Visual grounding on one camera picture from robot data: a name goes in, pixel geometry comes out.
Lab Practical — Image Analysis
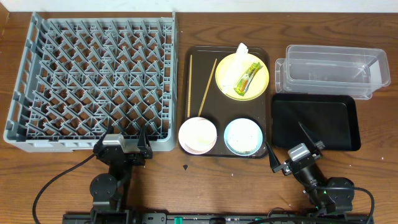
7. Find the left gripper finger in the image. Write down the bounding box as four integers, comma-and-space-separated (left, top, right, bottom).
137, 126, 149, 149
95, 125, 114, 149

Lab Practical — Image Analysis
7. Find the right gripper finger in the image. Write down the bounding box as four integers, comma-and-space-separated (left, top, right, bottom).
266, 142, 284, 173
298, 122, 325, 150

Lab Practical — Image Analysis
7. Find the light blue bowl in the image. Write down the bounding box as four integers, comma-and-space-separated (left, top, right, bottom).
224, 118, 263, 156

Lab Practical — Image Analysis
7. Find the pink white bowl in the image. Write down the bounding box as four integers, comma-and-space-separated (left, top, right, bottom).
178, 117, 218, 155

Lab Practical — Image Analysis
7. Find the green yellow snack wrapper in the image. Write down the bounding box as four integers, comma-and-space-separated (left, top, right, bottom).
233, 62, 262, 96

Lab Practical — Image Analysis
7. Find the wooden chopstick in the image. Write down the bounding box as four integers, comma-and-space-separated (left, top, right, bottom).
198, 58, 218, 117
187, 55, 193, 118

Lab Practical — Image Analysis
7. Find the white napkin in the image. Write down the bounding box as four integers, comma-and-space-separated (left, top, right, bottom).
222, 42, 248, 93

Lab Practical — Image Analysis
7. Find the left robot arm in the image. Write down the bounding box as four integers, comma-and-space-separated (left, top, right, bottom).
90, 127, 153, 212

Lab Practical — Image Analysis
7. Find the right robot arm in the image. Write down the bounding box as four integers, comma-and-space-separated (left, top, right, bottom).
266, 123, 354, 215

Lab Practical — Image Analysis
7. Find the black waste tray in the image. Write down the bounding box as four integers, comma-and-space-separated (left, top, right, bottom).
271, 93, 361, 151

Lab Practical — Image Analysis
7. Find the grey plastic dish rack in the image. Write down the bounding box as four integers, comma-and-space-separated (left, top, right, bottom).
3, 13, 178, 152

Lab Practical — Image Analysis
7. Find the dark brown serving tray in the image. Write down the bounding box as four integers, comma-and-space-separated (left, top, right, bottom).
182, 45, 272, 159

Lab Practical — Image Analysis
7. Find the clear plastic bin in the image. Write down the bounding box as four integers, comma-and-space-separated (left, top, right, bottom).
275, 45, 391, 100

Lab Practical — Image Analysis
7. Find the yellow round plate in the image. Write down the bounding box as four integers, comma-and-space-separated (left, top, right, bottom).
215, 53, 269, 101

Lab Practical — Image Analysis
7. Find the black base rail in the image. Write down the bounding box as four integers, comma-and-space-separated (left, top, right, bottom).
62, 211, 374, 224

